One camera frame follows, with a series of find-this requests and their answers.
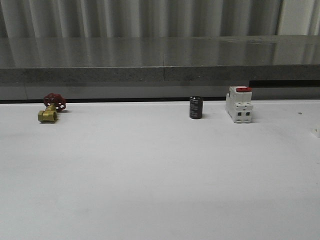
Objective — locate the black cylindrical capacitor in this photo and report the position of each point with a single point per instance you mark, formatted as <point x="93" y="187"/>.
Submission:
<point x="195" y="107"/>

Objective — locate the brass valve red handwheel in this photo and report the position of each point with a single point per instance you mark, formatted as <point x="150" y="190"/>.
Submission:
<point x="54" y="103"/>

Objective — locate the grey stone counter ledge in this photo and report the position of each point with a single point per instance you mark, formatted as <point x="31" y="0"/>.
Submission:
<point x="258" y="61"/>

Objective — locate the white circuit breaker red switch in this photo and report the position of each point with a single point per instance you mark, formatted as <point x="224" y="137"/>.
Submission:
<point x="239" y="105"/>

